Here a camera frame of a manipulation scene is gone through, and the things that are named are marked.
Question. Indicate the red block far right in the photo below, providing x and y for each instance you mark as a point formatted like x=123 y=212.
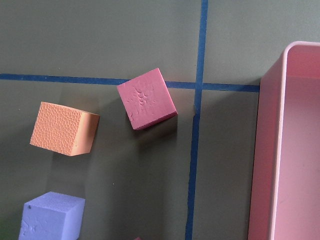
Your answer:
x=147 y=100

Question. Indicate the orange block right side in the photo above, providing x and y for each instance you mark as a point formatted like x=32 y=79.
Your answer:
x=64 y=130

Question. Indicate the purple block right side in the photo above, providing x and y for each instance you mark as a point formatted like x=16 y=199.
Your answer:
x=52 y=216

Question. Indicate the red plastic bin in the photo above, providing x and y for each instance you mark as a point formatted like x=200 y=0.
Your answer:
x=285 y=194

